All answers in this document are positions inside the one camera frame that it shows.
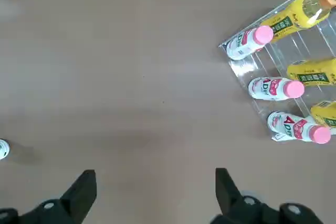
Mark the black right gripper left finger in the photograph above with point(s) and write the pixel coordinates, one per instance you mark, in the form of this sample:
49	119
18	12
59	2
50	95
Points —
76	195

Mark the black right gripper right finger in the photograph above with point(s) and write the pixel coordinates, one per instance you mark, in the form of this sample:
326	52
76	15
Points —
228	195

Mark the white pink-print drink bottle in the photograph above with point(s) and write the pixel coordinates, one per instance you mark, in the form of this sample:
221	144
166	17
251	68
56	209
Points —
3	150

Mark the white bottle with pink cap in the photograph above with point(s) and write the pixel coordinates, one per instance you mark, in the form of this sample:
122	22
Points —
288	125
244	44
267	89

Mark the yellow tea bottle orange cap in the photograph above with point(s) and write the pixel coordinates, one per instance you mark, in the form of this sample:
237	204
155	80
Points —
309	72
291	16
324	113

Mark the clear acrylic stepped shelf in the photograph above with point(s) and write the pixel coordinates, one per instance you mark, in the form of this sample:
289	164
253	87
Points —
278	58

